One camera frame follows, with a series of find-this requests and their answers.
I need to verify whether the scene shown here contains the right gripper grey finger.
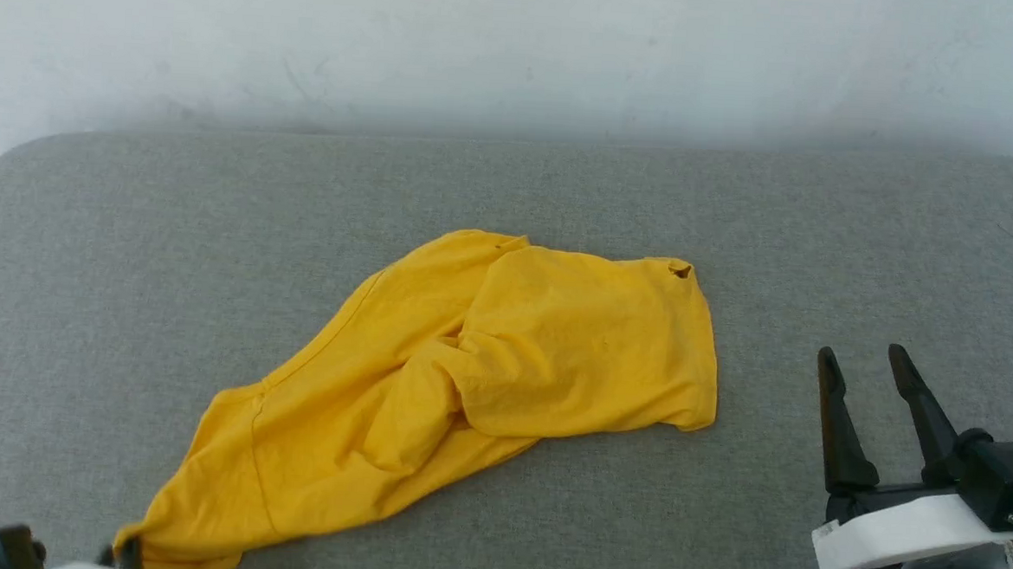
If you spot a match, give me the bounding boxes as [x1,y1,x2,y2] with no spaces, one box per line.
[811,345,887,498]
[881,343,970,488]

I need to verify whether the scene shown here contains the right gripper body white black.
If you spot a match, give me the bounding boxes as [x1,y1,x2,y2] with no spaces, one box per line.
[810,477,1013,569]

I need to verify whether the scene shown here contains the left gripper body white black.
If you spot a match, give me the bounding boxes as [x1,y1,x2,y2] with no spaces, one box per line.
[45,533,145,569]

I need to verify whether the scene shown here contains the grey fabric sofa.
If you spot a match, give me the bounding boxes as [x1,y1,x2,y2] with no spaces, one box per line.
[0,102,1013,569]

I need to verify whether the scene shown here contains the yellow garment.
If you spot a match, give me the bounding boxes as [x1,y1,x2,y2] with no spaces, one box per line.
[113,211,726,569]

